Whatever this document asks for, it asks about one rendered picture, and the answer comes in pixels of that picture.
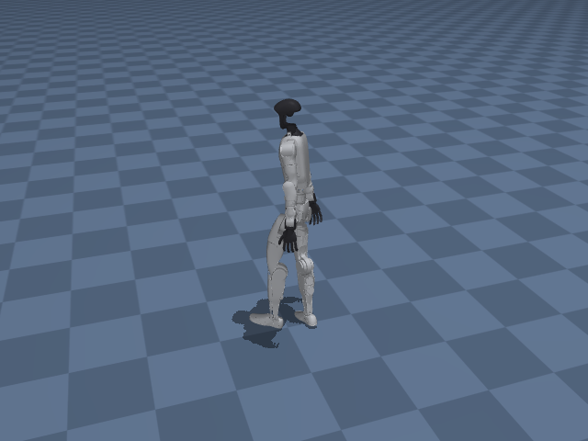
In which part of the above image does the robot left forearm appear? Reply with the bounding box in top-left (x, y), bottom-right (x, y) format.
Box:
top-left (283, 182), bottom-right (298, 227)

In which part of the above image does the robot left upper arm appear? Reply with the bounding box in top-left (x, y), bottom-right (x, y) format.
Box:
top-left (280, 141), bottom-right (298, 190)

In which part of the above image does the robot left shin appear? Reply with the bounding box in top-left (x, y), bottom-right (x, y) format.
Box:
top-left (267, 268), bottom-right (287, 320)

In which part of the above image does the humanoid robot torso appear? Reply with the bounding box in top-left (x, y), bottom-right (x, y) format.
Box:
top-left (278, 131), bottom-right (311, 223)

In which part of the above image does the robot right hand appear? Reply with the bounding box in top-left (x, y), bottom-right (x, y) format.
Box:
top-left (309, 193), bottom-right (322, 225)

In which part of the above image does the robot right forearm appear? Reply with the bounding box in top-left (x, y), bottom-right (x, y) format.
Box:
top-left (303, 171), bottom-right (315, 201)

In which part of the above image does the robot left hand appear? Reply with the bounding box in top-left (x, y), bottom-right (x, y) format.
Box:
top-left (278, 219), bottom-right (298, 253)

